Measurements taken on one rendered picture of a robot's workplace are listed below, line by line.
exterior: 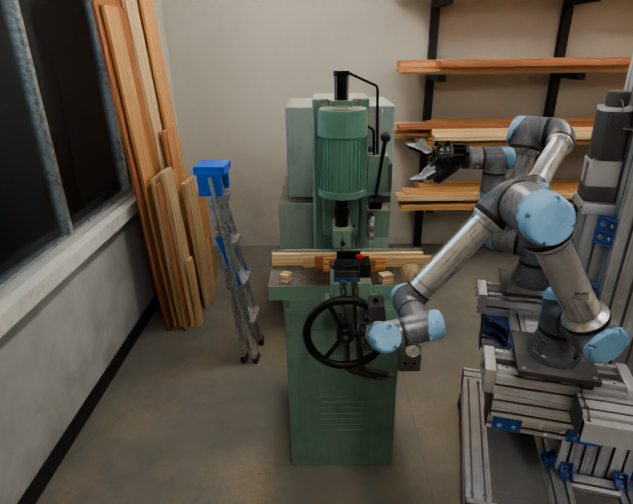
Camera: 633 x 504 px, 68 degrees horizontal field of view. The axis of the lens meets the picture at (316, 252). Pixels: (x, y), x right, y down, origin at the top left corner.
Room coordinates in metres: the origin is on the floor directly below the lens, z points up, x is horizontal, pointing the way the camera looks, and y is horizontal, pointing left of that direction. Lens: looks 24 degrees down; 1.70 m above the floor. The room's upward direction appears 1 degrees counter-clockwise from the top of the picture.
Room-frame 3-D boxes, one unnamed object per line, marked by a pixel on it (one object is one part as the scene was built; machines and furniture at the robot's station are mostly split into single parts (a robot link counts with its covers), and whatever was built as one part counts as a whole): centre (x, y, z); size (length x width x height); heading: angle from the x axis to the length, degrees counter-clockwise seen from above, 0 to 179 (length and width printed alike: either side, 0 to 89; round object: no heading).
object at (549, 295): (1.19, -0.73, 0.98); 0.13 x 0.12 x 0.14; 6
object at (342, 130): (1.67, -0.10, 1.35); 0.18 x 0.18 x 0.31
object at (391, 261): (1.67, -0.22, 0.92); 0.54 x 0.02 x 0.04; 89
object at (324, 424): (1.79, -0.10, 0.36); 0.58 x 0.45 x 0.71; 179
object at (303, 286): (1.57, -0.12, 0.87); 0.61 x 0.30 x 0.06; 89
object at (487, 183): (1.56, -0.63, 1.25); 0.11 x 0.08 x 0.11; 51
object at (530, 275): (1.67, -0.87, 0.87); 0.15 x 0.15 x 0.10
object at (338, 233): (1.69, -0.10, 1.03); 0.14 x 0.07 x 0.09; 179
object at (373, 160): (1.89, -0.26, 1.23); 0.09 x 0.08 x 0.15; 179
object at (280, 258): (1.69, -0.12, 0.92); 0.60 x 0.02 x 0.05; 89
